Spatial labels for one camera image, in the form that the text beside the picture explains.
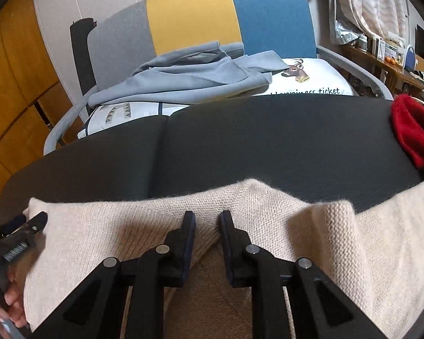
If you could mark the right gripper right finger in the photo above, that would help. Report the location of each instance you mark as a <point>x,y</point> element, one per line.
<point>289,299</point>

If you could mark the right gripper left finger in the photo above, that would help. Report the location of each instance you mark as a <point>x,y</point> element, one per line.
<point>125,299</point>

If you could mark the beige knit sweater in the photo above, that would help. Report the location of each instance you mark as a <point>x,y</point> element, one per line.
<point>376,257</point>

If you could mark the blue folding chair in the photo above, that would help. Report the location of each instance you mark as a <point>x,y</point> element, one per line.
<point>410,59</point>

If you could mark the red knit garment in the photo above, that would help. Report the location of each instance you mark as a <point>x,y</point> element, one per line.
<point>407,119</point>

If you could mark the black rolled mat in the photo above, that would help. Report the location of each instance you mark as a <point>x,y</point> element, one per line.
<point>79,31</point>

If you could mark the wooden side table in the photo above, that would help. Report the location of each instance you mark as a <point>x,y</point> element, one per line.
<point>387,60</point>

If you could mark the light blue grey garment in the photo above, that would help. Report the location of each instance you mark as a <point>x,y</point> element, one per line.
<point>197,74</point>

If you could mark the grey yellow blue chair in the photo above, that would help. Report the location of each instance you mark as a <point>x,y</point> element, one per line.
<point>140,32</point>

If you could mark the wooden cabinet wall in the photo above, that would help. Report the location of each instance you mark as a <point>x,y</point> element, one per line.
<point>32,99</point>

